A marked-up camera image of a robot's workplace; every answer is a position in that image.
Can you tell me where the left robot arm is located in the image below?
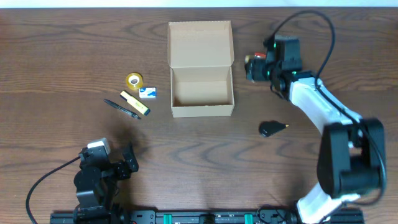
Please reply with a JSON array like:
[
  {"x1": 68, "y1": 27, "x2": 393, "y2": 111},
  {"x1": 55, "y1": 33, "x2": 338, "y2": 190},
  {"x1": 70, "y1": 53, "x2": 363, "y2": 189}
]
[{"x1": 73, "y1": 138, "x2": 139, "y2": 223}]

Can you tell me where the red black stapler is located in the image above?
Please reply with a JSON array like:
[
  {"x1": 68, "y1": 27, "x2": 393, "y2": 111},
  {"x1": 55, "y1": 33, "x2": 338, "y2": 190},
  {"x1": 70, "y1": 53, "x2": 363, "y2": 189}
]
[{"x1": 254, "y1": 52, "x2": 267, "y2": 59}]

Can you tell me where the black ballpoint pen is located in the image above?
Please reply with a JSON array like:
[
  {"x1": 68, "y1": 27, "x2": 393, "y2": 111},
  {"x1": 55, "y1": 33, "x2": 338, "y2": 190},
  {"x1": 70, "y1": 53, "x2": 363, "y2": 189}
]
[{"x1": 104, "y1": 99, "x2": 141, "y2": 119}]

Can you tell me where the yellow highlighter marker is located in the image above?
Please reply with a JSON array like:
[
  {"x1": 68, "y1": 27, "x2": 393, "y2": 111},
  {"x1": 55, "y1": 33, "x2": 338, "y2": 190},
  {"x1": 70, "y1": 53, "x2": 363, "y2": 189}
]
[{"x1": 119, "y1": 90, "x2": 150, "y2": 116}]

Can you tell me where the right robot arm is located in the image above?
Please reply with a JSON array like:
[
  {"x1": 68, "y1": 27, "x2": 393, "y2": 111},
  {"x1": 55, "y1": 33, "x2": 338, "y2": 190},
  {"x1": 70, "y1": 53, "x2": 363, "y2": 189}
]
[{"x1": 245, "y1": 35, "x2": 387, "y2": 223}]

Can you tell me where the black correction tape dispenser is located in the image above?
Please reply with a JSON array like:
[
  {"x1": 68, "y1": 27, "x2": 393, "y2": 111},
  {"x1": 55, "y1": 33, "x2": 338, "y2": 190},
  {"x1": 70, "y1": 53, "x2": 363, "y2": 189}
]
[{"x1": 259, "y1": 121, "x2": 289, "y2": 138}]

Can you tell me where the clear tape roll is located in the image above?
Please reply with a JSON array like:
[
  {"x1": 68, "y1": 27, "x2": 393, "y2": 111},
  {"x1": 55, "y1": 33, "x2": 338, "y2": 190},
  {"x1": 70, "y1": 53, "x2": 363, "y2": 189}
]
[{"x1": 125, "y1": 72, "x2": 144, "y2": 90}]

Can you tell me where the black aluminium mounting rail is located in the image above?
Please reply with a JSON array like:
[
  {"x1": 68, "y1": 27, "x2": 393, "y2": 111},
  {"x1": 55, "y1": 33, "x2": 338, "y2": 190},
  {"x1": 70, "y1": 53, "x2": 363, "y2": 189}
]
[{"x1": 49, "y1": 210, "x2": 364, "y2": 224}]

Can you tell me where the open cardboard box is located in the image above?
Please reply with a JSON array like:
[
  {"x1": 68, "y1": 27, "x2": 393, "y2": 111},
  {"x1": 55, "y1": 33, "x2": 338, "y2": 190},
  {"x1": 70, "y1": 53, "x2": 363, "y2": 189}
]
[{"x1": 168, "y1": 21, "x2": 234, "y2": 118}]

